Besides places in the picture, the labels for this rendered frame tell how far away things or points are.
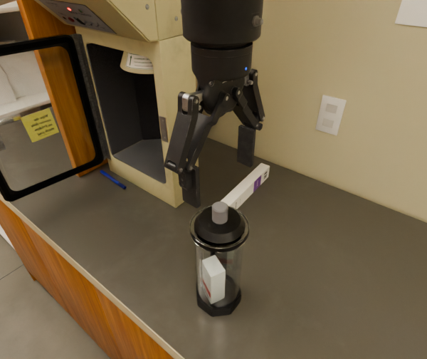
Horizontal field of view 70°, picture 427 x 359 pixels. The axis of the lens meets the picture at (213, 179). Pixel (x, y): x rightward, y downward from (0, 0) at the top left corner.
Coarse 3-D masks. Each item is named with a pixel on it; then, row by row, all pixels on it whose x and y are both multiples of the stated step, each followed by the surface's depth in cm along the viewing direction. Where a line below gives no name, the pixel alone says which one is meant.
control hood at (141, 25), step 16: (64, 0) 62; (80, 0) 58; (96, 0) 54; (112, 0) 53; (128, 0) 55; (144, 0) 58; (112, 16) 58; (128, 16) 56; (144, 16) 59; (128, 32) 62; (144, 32) 60
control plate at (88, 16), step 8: (40, 0) 68; (48, 0) 66; (48, 8) 71; (56, 8) 68; (64, 8) 66; (72, 8) 64; (80, 8) 61; (64, 16) 72; (72, 16) 69; (80, 16) 66; (88, 16) 64; (96, 16) 62; (72, 24) 75; (80, 24) 72; (88, 24) 69; (96, 24) 66; (104, 24) 64; (112, 32) 66
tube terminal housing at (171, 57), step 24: (168, 0) 62; (168, 24) 64; (120, 48) 73; (144, 48) 68; (168, 48) 67; (168, 72) 69; (192, 72) 76; (96, 96) 90; (168, 96) 72; (168, 120) 75; (168, 144) 79; (120, 168) 102; (168, 192) 90
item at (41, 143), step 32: (0, 64) 71; (32, 64) 76; (64, 64) 81; (0, 96) 74; (32, 96) 79; (64, 96) 85; (0, 128) 77; (32, 128) 82; (64, 128) 88; (0, 160) 80; (32, 160) 86; (64, 160) 93; (0, 192) 84
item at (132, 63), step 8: (128, 56) 76; (136, 56) 75; (144, 56) 75; (120, 64) 80; (128, 64) 77; (136, 64) 76; (144, 64) 75; (136, 72) 76; (144, 72) 76; (152, 72) 76
